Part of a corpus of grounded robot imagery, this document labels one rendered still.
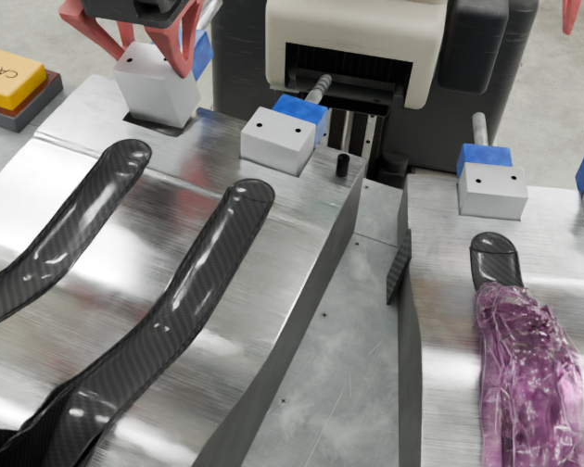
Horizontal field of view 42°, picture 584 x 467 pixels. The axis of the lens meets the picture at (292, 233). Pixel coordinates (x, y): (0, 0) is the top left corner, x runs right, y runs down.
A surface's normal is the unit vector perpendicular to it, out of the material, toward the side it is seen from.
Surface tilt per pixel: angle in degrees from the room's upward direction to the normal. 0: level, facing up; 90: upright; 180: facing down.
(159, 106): 99
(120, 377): 28
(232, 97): 90
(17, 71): 0
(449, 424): 15
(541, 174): 0
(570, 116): 0
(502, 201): 90
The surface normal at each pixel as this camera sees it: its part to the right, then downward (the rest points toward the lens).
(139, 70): -0.15, -0.59
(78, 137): 0.05, -0.66
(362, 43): -0.19, 0.81
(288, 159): -0.40, 0.67
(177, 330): 0.07, -0.83
